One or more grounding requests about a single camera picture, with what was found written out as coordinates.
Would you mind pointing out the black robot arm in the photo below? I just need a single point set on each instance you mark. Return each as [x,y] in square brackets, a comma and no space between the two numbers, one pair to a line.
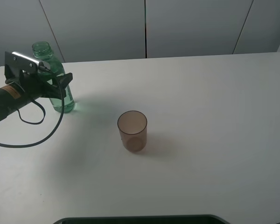
[8,108]

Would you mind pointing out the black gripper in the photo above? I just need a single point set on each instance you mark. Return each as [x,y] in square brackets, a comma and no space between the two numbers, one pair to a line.
[24,84]

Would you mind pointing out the green transparent water bottle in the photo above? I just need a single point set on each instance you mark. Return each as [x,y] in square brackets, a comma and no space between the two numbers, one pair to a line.
[43,51]

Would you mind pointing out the pink transparent plastic cup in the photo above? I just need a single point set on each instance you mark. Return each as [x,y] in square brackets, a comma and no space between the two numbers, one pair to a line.
[132,127]

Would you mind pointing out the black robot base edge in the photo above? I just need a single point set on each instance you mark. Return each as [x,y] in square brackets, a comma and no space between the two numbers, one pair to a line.
[173,219]

